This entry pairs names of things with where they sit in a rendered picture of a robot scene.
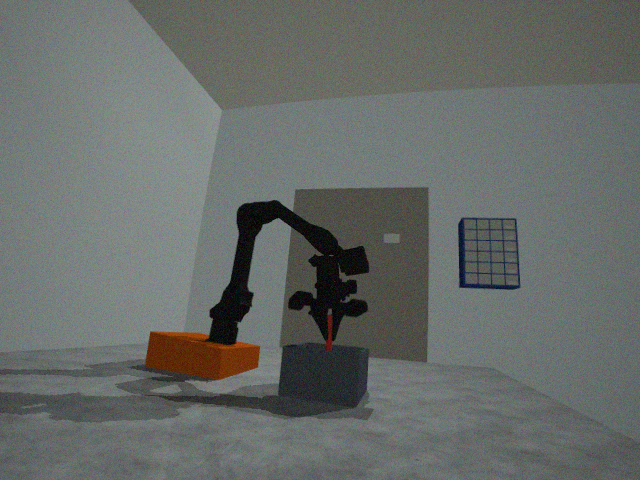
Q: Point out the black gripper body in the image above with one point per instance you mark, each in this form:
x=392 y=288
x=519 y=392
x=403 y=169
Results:
x=301 y=299

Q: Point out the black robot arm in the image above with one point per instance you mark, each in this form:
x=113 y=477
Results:
x=236 y=299

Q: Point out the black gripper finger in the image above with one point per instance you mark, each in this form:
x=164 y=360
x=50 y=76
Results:
x=337 y=317
x=319 y=313

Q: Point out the dark red peg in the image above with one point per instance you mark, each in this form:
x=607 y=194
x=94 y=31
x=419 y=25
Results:
x=329 y=341

